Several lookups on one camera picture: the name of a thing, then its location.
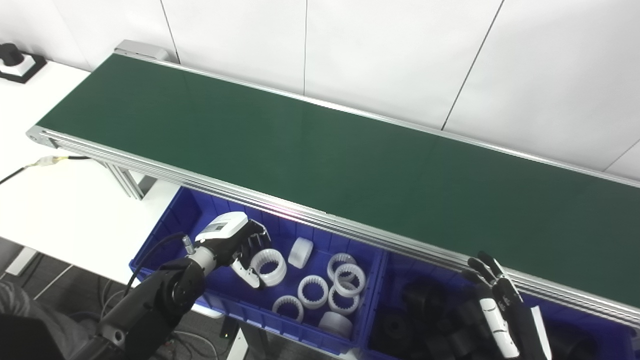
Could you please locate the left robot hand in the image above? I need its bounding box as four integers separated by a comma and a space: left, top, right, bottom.
195, 211, 272, 290

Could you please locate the blue bin with white parts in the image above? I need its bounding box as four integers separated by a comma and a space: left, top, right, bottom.
129, 186, 388, 357

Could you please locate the black and white part stand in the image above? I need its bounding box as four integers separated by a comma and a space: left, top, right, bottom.
0, 52, 47, 84

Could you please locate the black cable with white connector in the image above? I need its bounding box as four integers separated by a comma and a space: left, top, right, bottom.
0, 155, 93, 186

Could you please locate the white toothed ring part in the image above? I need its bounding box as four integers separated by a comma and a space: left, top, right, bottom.
334, 263, 367, 298
327, 252, 357, 281
297, 275, 329, 309
272, 295, 304, 322
328, 287, 360, 316
250, 248, 288, 287

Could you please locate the grey conveyor end housing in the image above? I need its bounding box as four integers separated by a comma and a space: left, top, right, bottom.
114, 40, 171, 63

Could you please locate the aluminium conveyor support leg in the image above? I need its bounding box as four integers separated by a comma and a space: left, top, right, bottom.
105, 162, 157, 201

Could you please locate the green conveyor belt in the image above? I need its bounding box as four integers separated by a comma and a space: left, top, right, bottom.
26, 50, 640, 328

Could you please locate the blue bin with black parts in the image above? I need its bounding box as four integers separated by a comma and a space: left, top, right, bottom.
360, 250, 636, 360

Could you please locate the black part on stand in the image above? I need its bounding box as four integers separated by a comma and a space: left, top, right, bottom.
0, 43, 25, 67

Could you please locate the grey fabric piece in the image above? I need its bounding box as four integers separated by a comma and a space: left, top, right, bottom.
0, 280, 48, 323

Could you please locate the black cylinder part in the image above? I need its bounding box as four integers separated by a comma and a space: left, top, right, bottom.
550, 330, 601, 360
445, 332, 476, 358
450, 300, 483, 331
402, 282, 446, 316
372, 312, 418, 351

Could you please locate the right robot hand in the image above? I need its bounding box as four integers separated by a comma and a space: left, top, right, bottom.
462, 251, 553, 360

